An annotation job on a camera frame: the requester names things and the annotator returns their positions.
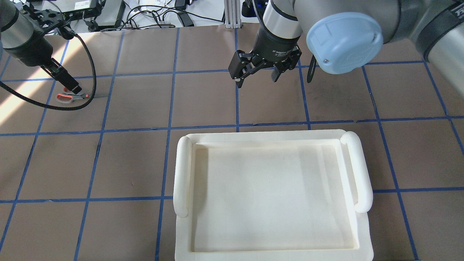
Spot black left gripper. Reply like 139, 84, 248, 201
7, 37, 82, 96

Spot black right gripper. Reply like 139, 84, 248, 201
228, 28, 302, 88

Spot orange grey handled scissors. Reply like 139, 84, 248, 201
56, 92, 91, 104

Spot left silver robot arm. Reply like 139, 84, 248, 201
1, 0, 82, 94

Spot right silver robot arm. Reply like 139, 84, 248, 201
228, 0, 464, 95

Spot black electronics box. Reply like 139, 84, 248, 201
42, 0, 126, 30

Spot black power adapter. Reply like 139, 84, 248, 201
177, 10, 195, 28

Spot white foam tray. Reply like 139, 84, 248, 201
173, 129, 373, 261

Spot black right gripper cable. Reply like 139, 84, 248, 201
307, 54, 318, 83

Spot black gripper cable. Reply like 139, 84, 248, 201
0, 25, 97, 111
307, 54, 318, 83

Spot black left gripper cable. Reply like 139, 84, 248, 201
0, 25, 97, 111

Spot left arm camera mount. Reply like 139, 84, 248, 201
20, 5, 76, 40

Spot aluminium frame post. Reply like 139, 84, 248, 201
224, 0, 242, 29

